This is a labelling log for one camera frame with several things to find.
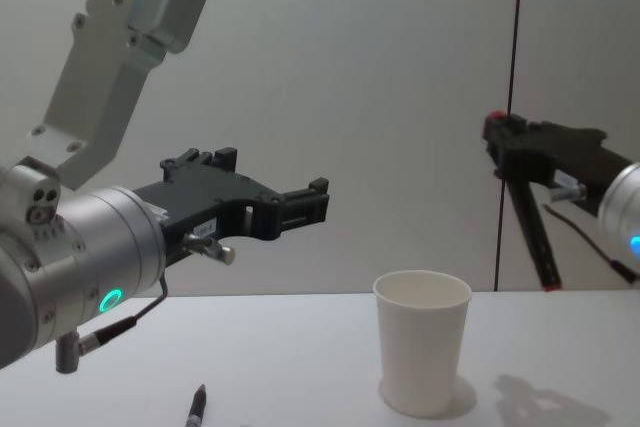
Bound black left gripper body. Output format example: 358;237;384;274
132;158;287;269

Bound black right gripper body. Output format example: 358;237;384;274
503;121;634;214

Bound gripper thin dark cable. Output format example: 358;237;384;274
542;183;640;282
55;232;238;374

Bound right gripper thin dark cable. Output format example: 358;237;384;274
542;183;640;282

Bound dark pen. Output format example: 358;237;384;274
183;383;209;427

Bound white table cloth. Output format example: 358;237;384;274
0;288;640;427

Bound left gripper thin dark cable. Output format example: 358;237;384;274
55;232;238;374

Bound white paper cup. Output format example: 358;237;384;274
372;269;474;419

